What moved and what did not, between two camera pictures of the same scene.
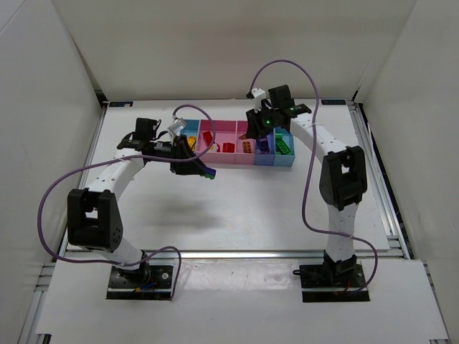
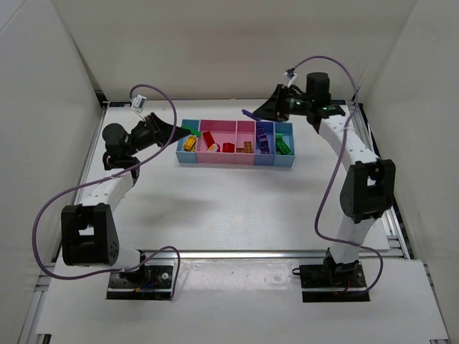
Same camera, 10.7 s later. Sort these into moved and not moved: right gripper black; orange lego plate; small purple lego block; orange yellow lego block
Moved: right gripper black
Not moved: orange yellow lego block; orange lego plate; small purple lego block
